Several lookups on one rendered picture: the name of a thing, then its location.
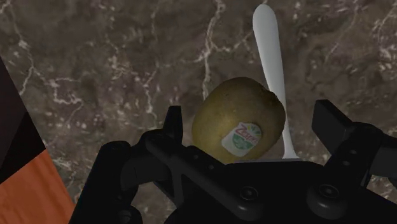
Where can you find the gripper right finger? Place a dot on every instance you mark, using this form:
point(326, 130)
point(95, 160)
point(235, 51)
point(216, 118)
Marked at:
point(347, 149)

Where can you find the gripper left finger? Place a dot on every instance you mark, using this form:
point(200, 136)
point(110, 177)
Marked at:
point(192, 167)

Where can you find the brown kiwi with sticker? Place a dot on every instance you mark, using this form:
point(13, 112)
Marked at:
point(235, 105)

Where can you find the white plastic spoon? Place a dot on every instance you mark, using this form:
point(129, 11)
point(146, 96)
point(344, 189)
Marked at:
point(266, 37)

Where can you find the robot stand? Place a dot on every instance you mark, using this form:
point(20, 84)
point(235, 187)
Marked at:
point(15, 133)

